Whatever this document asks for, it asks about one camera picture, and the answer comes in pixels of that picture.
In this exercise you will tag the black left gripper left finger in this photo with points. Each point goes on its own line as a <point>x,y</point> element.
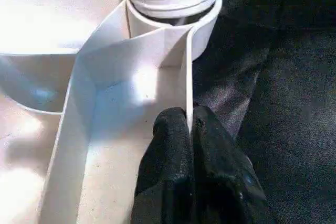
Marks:
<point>168,169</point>

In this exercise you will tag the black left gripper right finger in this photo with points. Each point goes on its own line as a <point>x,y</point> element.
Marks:
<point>223,182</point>

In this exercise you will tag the white plastic table top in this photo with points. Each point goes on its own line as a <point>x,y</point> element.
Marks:
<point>78,116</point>

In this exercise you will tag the black plastic mat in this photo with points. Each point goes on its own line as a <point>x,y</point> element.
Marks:
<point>275,77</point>

